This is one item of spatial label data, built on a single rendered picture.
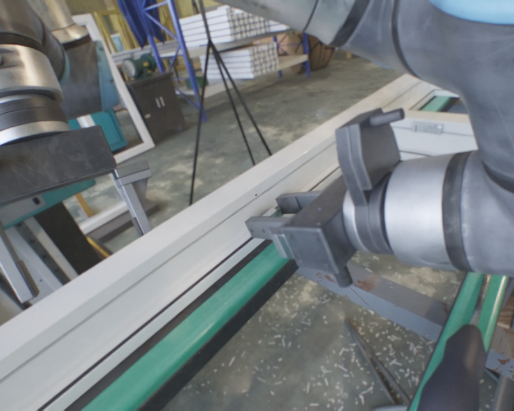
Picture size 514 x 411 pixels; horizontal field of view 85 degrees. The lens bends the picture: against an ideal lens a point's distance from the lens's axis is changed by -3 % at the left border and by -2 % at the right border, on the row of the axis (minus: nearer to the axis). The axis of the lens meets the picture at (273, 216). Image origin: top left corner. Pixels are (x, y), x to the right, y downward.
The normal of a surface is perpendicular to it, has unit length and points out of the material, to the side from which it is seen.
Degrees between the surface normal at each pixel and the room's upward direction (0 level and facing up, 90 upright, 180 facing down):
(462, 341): 23
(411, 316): 90
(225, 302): 0
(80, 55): 99
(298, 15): 133
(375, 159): 70
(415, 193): 49
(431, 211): 63
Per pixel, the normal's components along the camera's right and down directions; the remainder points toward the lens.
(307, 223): -0.40, -0.85
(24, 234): 0.76, 0.27
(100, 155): 0.57, -0.02
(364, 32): -0.16, 0.96
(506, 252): -0.63, 0.56
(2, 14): 0.84, -0.18
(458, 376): 0.01, -0.91
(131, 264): -0.15, -0.80
